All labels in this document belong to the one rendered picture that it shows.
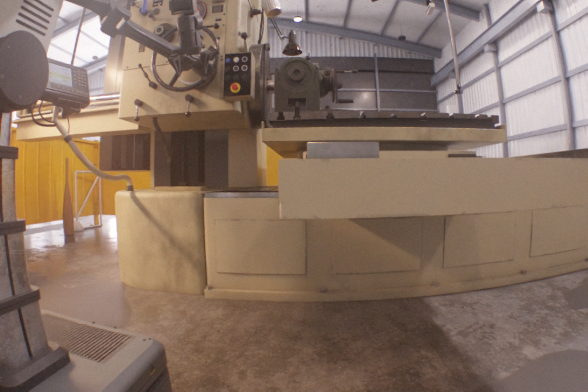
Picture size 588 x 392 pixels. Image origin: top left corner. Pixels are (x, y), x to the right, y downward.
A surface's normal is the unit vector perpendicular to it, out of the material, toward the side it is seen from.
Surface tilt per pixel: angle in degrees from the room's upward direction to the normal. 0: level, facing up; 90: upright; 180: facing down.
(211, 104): 90
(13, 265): 90
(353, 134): 90
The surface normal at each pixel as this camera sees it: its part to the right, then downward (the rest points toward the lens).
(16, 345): 1.00, -0.01
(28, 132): -0.05, -0.02
